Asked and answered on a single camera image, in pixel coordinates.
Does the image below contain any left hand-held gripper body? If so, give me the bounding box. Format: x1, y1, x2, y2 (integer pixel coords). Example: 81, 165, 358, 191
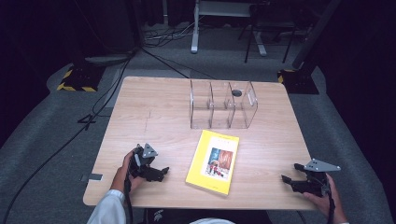
129, 143, 163, 183

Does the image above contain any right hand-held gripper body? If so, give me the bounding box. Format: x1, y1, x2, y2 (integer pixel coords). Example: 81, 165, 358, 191
291, 158, 342, 198

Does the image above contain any yellow book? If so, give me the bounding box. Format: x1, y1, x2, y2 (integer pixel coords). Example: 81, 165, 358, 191
185, 129, 241, 197

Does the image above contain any clear acrylic book holder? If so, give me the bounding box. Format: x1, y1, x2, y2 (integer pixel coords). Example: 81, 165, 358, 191
189, 78, 260, 131

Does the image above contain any person's right hand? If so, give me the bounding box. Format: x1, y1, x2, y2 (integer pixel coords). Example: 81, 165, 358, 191
303, 173, 348, 224

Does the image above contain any person's left hand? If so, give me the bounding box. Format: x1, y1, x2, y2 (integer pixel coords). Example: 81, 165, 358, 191
109, 150, 148, 194

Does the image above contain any grey floor tape strip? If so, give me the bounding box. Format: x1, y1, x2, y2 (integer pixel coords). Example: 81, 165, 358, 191
79, 173, 104, 183

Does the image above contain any black floor tape cross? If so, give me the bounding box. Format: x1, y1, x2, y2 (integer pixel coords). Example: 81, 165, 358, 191
77, 113, 98, 132

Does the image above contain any black yellow striped stand base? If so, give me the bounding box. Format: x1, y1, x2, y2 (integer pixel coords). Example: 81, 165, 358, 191
276, 68, 320, 95
56, 63, 106, 93

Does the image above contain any grey flat stand foot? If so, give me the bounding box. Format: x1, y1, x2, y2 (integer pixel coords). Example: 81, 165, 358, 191
84, 53, 135, 67

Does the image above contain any slanted black stand pole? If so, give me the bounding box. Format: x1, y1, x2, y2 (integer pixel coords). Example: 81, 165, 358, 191
291, 0, 343, 70

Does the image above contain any right hand-held gripper black cable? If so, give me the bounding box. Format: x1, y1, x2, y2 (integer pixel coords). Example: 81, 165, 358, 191
324, 182, 336, 224

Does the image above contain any hand-held gripper black cable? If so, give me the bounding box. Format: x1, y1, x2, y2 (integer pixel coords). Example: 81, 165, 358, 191
123, 173, 135, 224
324, 182, 336, 224

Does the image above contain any left hand-held gripper black cable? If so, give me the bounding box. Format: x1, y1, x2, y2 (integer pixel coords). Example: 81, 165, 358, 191
123, 173, 135, 224

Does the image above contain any long black floor cable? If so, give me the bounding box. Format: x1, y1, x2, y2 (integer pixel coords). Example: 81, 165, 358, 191
0, 55, 134, 224

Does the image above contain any thin black floor cable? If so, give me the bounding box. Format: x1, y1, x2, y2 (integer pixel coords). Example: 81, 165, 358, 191
139, 46, 218, 80

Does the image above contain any bundle of floor cables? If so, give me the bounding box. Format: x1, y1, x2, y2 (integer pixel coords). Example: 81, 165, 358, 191
143, 21, 202, 49

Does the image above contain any white desk frame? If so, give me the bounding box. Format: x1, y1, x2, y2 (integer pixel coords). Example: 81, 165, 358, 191
190, 0, 269, 58

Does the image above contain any black metal chair frame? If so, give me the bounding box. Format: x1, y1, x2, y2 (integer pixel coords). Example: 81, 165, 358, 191
237, 2, 298, 65

